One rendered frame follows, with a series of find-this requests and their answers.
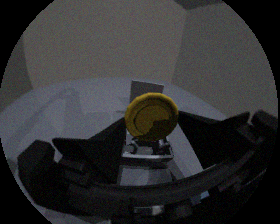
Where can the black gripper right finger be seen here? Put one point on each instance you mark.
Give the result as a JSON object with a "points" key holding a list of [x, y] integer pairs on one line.
{"points": [[208, 136]]}

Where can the yellow round plate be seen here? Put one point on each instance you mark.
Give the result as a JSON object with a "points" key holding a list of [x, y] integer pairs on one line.
{"points": [[151, 116]]}

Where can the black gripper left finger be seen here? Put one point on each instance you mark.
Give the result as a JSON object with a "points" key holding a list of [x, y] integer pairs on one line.
{"points": [[102, 151]]}

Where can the light blue flat square mat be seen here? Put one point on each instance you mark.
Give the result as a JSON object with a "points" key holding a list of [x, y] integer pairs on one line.
{"points": [[196, 199]]}

